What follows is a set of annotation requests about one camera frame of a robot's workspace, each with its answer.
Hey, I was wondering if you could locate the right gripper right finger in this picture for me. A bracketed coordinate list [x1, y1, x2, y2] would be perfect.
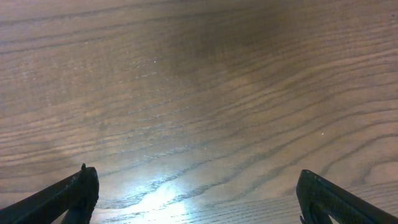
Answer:
[296, 169, 397, 224]

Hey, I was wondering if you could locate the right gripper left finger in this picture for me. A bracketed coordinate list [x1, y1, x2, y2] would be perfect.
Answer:
[1, 164, 100, 224]

